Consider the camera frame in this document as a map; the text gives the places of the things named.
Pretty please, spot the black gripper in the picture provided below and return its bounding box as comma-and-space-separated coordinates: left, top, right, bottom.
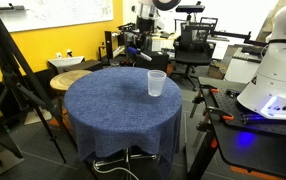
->
124, 16, 156, 54

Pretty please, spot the blue and white marker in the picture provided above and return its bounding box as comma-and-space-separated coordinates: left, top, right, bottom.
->
126, 46, 153, 62

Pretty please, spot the clear plastic cup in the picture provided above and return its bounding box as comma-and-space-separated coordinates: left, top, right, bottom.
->
147, 69, 168, 98

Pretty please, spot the black box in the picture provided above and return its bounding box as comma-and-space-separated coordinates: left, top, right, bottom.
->
135, 50, 170, 73

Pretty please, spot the black office chair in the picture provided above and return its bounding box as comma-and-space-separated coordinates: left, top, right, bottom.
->
169, 21, 217, 92

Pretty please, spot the blue fabric tablecloth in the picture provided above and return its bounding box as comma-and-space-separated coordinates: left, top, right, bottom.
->
63, 66, 183, 179

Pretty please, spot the round wooden stool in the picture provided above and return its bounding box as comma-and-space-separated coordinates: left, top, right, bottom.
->
49, 69, 93, 93

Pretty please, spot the chrome table base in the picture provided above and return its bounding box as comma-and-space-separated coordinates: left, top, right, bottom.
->
92, 148, 158, 169

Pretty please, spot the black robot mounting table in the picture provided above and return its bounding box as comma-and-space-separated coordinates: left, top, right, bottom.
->
186, 76, 286, 180

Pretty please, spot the black camera on stand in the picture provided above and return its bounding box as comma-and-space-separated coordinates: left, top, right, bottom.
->
175, 1, 206, 14

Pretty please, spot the white wall whiteboard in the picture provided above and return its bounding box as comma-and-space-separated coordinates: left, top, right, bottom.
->
0, 0, 115, 34

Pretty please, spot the orange handled clamp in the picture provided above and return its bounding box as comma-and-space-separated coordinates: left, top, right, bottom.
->
198, 83, 221, 94
202, 105, 236, 122

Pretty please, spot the black camera tripod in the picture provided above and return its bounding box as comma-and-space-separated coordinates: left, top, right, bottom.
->
0, 0, 68, 180

